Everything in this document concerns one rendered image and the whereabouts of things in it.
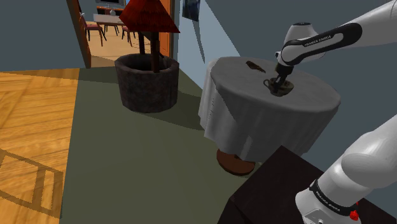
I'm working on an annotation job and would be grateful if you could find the dark robot stand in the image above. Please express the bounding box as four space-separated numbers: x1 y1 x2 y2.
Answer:
217 144 397 224

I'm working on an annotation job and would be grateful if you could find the round table with grey cloth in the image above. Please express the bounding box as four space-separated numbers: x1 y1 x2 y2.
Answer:
197 56 342 177

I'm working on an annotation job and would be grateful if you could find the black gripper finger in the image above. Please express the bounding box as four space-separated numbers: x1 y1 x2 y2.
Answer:
272 75 286 92

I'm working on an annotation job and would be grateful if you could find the small brown bird figure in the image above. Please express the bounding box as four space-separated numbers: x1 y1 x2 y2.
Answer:
245 60 267 74

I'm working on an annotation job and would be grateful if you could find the dining table with chairs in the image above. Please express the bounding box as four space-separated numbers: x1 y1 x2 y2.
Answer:
79 6 137 47

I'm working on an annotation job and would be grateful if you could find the orange wooden door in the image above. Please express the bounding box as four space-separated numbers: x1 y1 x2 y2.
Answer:
158 0 172 59

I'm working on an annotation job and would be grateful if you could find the dark wall picture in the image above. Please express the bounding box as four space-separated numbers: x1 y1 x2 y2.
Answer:
181 0 200 22

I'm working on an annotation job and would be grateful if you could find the dark stone wishing well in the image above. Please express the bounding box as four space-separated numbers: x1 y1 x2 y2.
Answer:
114 0 181 114

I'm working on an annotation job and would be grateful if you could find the dark brown cup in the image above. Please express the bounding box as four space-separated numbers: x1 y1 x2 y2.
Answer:
263 77 295 97

